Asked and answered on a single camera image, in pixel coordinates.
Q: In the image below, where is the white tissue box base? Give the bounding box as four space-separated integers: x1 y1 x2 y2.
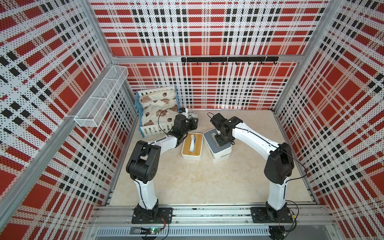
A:
181 131 205 162

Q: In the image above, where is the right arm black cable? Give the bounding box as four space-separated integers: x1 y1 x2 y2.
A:
206 111 308 235

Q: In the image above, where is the white tissue box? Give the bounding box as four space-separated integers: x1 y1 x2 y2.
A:
208 148 232 163

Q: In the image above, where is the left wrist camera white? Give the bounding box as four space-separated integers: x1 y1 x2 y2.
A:
179 108 198 119

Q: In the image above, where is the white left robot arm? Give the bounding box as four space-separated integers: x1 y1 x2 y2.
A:
126 112 199 224

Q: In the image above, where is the bamboo tissue box lid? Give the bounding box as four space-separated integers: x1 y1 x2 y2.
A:
182 132 204 157

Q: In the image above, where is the bear print bedding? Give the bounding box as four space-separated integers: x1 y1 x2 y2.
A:
139 90 179 126

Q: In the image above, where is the blue tissue paper pack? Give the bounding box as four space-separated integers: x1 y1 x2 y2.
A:
189 134 197 153

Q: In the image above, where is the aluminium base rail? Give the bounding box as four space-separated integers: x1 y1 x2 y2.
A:
85 204 342 240

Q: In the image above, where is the grey tissue box lid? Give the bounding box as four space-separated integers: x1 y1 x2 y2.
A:
203 129 232 153

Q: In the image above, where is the white wire basket shelf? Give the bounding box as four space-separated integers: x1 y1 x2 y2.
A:
75 66 128 128

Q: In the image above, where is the black hook rail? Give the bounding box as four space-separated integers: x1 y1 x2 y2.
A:
181 56 279 64

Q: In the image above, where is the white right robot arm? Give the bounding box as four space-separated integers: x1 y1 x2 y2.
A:
210 114 295 224

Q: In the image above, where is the blue white toy crib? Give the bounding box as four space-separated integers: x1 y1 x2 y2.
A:
135 86 181 137

